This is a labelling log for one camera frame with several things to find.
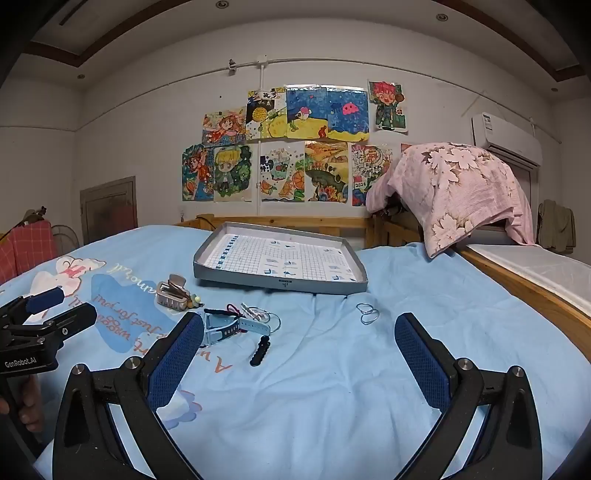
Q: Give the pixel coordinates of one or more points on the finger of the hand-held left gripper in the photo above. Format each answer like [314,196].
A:
[69,323]
[44,301]

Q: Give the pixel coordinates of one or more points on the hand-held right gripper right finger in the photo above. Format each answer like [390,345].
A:
[422,367]

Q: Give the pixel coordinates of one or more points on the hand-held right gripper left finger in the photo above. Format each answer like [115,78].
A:
[178,362]

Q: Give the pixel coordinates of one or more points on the light blue wrist watch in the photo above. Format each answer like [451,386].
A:
[217,333]

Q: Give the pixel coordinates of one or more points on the beige hair claw clip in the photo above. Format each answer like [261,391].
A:
[168,299]

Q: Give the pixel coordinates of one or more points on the grey tray with grid paper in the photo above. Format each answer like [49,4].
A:
[286,258]

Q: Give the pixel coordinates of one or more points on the person's left hand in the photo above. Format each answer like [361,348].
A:
[28,406]

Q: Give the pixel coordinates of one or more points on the pink plaid cloth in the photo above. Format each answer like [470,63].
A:
[27,249]

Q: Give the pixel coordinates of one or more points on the round fan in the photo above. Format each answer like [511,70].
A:
[64,237]

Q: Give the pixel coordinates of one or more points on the light blue printed bedsheet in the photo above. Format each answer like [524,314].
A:
[323,392]

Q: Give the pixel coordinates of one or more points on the white mattress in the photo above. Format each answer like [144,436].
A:
[545,267]

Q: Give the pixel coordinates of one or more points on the pink floral blanket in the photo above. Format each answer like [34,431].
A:
[461,194]

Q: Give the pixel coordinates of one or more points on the olive hanging clothing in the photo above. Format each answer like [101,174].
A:
[556,226]

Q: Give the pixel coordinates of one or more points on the white air conditioner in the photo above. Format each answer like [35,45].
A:
[503,134]

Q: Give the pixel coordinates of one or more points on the grey wall cabinet door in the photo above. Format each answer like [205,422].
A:
[108,207]

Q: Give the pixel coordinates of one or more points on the wooden bed side rail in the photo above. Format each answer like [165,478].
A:
[531,296]

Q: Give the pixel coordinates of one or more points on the wooden bed frame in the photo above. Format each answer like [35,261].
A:
[323,226]

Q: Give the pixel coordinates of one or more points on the group of colourful wall drawings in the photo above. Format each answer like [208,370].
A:
[323,110]

